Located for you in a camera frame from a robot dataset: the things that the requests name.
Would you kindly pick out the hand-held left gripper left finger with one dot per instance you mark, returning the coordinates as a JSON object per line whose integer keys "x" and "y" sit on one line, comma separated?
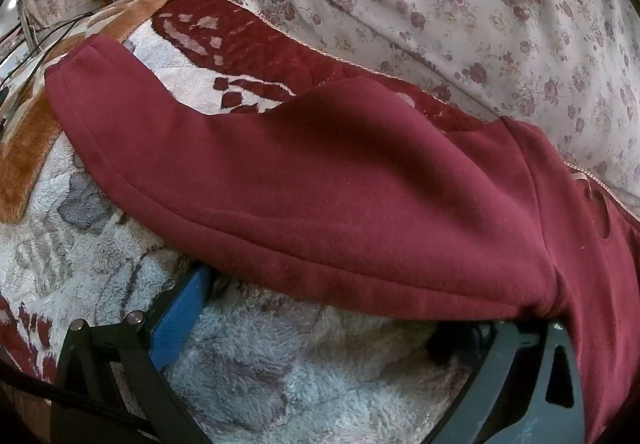
{"x": 181, "y": 324}

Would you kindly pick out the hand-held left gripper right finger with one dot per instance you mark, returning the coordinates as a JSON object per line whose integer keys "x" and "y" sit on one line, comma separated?
{"x": 515, "y": 359}

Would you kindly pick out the maroon fleece pants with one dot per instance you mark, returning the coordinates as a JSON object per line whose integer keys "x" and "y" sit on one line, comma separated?
{"x": 325, "y": 184}

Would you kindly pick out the red white plush blanket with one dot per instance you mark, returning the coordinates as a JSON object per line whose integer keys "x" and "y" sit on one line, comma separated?
{"x": 300, "y": 374}

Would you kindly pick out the white floral quilt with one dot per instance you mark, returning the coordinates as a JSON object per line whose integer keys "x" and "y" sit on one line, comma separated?
{"x": 450, "y": 14}

